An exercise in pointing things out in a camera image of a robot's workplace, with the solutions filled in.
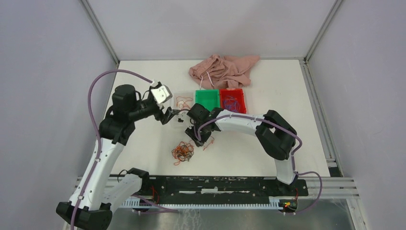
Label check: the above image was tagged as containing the orange cable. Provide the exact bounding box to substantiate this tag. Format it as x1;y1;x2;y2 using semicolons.
176;96;193;110
172;136;215;166

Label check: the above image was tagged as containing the black cable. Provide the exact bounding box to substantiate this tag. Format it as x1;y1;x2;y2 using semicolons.
171;143;195;161

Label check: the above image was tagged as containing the blue cable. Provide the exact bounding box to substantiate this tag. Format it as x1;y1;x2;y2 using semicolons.
222;92;246;113

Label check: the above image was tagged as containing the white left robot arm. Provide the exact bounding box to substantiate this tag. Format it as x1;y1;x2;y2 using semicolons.
56;82;180;230

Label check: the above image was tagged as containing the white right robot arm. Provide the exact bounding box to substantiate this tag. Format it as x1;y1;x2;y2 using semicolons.
185;103;303;196

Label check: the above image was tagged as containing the clear plastic bin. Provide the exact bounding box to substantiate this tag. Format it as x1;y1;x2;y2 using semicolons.
169;91;195;128

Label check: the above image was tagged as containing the green plastic bin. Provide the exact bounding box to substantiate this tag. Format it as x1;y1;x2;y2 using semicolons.
195;90;221;111

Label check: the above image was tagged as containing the red plastic bin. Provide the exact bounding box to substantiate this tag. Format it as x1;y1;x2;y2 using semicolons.
219;88;247;114

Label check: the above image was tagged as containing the pink cloth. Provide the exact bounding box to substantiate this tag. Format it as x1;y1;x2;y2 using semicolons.
189;55;260;90

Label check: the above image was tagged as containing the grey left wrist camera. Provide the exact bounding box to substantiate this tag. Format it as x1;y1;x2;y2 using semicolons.
150;80;173;107

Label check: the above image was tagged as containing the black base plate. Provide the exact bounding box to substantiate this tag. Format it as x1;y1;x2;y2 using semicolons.
137;175;309;205

